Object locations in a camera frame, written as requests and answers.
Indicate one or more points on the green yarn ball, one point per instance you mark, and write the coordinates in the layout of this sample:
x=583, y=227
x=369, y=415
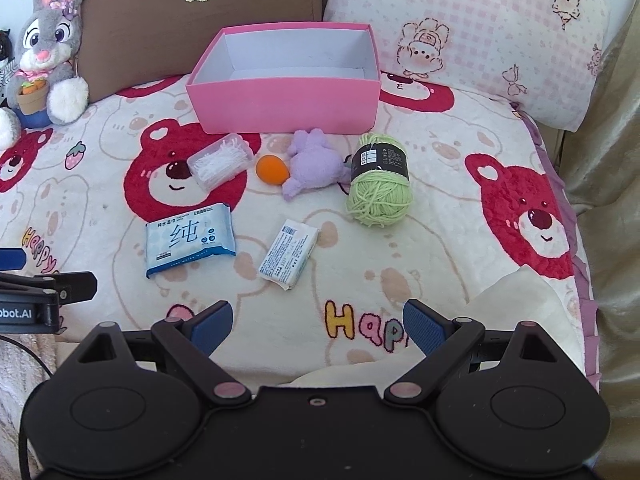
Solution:
x=380, y=197

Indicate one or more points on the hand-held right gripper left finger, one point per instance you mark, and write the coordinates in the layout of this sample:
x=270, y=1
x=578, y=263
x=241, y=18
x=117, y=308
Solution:
x=212, y=327

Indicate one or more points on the red bear printed blanket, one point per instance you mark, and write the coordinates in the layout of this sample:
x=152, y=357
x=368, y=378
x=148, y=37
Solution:
x=425, y=260

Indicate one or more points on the black and white object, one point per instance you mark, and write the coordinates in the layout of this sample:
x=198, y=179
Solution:
x=4, y=60

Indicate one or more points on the purple plush toy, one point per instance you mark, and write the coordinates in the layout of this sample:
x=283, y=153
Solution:
x=312, y=167

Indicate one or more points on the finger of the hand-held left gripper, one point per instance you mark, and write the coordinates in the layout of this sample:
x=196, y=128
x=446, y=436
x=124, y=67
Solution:
x=12, y=258
x=75, y=287

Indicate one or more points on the orange makeup sponge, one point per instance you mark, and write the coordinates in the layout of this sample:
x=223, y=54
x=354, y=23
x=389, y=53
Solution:
x=272, y=169

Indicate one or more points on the brown embroidered pillow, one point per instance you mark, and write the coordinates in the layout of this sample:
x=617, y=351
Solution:
x=150, y=35

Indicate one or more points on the grey rabbit plush toy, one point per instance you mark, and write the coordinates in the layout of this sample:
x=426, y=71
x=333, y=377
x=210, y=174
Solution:
x=47, y=45

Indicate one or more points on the pink cardboard box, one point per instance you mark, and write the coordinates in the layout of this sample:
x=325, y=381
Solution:
x=280, y=105

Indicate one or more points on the blue wet wipes pack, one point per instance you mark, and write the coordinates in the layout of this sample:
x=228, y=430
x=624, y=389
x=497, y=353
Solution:
x=190, y=240

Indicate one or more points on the small white labelled packet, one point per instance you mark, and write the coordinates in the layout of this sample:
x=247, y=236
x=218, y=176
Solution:
x=288, y=255

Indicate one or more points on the white cotton swabs bag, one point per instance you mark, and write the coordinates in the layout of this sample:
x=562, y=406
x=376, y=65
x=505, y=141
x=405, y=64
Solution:
x=220, y=162

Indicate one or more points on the beige shiny fabric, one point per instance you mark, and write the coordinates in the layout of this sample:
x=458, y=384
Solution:
x=615, y=185

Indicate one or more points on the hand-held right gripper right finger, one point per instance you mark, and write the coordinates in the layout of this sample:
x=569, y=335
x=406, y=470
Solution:
x=425, y=327

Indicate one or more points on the pale pink fleece blanket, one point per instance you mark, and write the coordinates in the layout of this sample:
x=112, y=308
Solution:
x=15, y=400

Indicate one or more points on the pink checked bunny pillow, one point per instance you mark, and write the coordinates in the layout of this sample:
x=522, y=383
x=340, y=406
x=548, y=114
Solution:
x=475, y=10

